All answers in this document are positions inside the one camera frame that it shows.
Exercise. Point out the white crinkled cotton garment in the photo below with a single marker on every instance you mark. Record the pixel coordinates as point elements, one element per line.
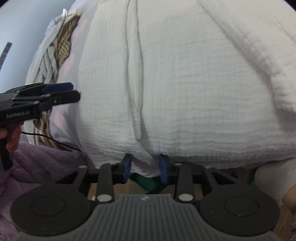
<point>185,81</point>

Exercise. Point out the brown striped garment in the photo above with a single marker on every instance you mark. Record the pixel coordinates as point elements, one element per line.
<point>63,48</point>

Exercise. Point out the person's foot in white sock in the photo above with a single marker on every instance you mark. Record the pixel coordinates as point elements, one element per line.
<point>270,178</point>

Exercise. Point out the person's left hand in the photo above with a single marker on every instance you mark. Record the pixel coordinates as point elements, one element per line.
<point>15,139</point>

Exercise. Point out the grey garment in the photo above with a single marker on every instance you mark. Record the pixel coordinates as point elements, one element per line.
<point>49,64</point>

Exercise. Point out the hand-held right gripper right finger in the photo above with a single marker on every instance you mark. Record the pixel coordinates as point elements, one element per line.
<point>163,169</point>

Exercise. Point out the green slipper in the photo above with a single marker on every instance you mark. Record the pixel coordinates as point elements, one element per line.
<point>148,183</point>

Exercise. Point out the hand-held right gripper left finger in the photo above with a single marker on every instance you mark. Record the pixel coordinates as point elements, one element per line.
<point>126,168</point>

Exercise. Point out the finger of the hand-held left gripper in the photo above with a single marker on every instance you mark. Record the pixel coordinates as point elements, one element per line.
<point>67,97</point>
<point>60,87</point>

